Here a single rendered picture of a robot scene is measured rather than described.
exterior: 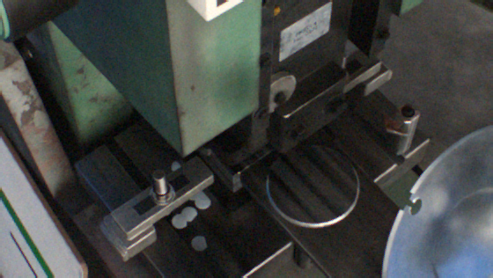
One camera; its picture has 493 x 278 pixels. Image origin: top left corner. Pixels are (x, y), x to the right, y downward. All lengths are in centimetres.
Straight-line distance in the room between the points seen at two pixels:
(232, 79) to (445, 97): 147
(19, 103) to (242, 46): 56
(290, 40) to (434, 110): 131
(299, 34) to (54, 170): 57
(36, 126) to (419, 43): 130
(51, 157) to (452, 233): 65
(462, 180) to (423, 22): 139
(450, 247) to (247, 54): 35
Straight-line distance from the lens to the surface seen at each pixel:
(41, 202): 138
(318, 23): 93
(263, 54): 82
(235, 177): 115
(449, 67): 229
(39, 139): 130
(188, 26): 69
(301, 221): 111
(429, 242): 101
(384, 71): 131
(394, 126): 119
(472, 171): 101
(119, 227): 116
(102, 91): 122
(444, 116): 219
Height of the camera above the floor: 178
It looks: 57 degrees down
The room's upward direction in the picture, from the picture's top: 6 degrees clockwise
